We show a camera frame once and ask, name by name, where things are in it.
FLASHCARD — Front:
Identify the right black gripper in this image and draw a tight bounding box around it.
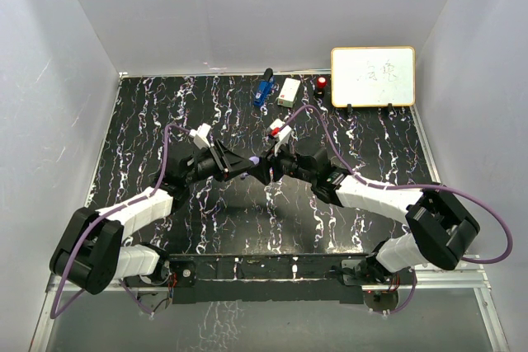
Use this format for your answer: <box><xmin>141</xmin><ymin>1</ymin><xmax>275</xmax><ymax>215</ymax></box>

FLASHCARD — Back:
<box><xmin>249</xmin><ymin>139</ymin><xmax>315</xmax><ymax>184</ymax></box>

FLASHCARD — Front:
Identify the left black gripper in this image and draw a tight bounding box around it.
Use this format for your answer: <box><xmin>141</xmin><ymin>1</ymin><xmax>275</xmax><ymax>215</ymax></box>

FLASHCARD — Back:
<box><xmin>184</xmin><ymin>140</ymin><xmax>253</xmax><ymax>186</ymax></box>

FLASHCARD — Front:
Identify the purple earbud charging case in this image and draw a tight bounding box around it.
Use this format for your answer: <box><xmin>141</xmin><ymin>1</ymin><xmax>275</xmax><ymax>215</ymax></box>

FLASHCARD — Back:
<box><xmin>249</xmin><ymin>156</ymin><xmax>261</xmax><ymax>167</ymax></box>

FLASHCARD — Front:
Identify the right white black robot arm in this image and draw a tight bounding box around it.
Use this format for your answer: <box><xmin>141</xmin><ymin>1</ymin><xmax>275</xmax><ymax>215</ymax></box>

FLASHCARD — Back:
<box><xmin>249</xmin><ymin>147</ymin><xmax>480</xmax><ymax>284</ymax></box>

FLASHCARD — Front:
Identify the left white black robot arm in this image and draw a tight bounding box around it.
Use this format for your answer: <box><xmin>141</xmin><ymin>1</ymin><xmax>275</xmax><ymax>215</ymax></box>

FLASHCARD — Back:
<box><xmin>49</xmin><ymin>141</ymin><xmax>259</xmax><ymax>294</ymax></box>

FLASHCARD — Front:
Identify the white small box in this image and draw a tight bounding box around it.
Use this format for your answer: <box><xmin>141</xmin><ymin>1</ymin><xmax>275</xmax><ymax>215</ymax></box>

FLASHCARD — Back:
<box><xmin>276</xmin><ymin>77</ymin><xmax>300</xmax><ymax>108</ymax></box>

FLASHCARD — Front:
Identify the blue stapler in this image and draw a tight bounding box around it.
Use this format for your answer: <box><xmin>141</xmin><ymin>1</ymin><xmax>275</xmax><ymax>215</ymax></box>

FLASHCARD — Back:
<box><xmin>253</xmin><ymin>68</ymin><xmax>275</xmax><ymax>107</ymax></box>

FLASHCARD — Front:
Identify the red emergency button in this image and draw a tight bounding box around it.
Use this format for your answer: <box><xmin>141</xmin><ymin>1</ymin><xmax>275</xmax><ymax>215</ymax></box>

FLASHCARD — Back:
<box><xmin>314</xmin><ymin>76</ymin><xmax>328</xmax><ymax>97</ymax></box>

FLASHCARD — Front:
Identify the black front base bar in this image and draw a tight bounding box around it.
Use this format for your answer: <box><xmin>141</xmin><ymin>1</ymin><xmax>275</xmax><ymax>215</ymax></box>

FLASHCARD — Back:
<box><xmin>164</xmin><ymin>253</ymin><xmax>417</xmax><ymax>306</ymax></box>

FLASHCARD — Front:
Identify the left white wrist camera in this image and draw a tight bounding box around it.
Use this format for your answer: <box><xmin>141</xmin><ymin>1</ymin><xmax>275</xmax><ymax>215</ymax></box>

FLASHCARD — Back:
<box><xmin>189</xmin><ymin>123</ymin><xmax>211</xmax><ymax>149</ymax></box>

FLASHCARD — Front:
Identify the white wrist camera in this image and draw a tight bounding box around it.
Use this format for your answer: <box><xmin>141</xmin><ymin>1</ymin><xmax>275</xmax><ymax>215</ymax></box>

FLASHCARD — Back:
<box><xmin>189</xmin><ymin>123</ymin><xmax>211</xmax><ymax>149</ymax></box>
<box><xmin>266</xmin><ymin>119</ymin><xmax>292</xmax><ymax>156</ymax></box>

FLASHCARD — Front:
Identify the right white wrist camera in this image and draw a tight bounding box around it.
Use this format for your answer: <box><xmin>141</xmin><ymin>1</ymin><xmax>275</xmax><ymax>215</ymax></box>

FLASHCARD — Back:
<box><xmin>266</xmin><ymin>119</ymin><xmax>292</xmax><ymax>156</ymax></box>

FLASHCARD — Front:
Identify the white board yellow frame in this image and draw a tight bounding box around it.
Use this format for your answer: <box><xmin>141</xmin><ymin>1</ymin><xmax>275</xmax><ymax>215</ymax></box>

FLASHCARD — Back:
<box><xmin>331</xmin><ymin>46</ymin><xmax>416</xmax><ymax>108</ymax></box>

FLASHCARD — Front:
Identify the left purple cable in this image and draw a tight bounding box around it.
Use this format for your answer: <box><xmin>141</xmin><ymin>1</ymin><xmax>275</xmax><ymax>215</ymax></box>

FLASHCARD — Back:
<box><xmin>49</xmin><ymin>124</ymin><xmax>195</xmax><ymax>320</ymax></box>

